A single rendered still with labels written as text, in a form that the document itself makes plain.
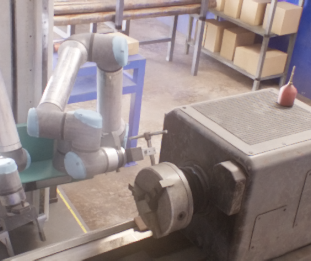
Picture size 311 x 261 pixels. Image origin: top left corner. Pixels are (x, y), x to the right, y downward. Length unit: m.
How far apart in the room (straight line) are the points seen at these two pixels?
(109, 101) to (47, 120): 0.72
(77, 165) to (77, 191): 2.22
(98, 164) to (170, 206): 0.30
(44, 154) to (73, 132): 1.13
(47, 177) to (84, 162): 0.99
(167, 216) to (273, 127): 0.52
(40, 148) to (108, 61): 0.78
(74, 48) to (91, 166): 0.57
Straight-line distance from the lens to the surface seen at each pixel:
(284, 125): 2.24
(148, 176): 2.08
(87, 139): 1.85
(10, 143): 2.41
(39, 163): 2.95
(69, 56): 2.21
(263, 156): 2.01
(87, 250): 2.26
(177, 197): 2.01
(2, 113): 2.39
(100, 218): 3.84
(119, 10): 5.40
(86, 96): 3.92
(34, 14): 2.74
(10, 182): 2.26
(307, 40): 6.10
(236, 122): 2.19
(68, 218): 3.28
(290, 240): 2.37
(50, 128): 1.86
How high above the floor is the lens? 2.27
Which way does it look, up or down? 28 degrees down
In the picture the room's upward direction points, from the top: 7 degrees clockwise
